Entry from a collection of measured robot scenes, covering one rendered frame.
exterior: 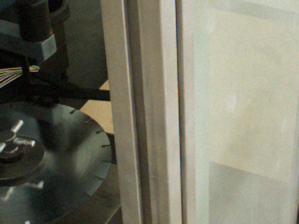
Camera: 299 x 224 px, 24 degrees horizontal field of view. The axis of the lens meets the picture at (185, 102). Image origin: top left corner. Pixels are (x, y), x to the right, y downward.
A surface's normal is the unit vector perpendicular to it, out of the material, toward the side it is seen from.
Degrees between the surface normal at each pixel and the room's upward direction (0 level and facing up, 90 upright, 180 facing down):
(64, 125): 0
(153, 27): 90
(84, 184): 0
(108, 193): 0
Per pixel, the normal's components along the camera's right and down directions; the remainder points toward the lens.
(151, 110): -0.45, 0.54
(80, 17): -0.02, -0.80
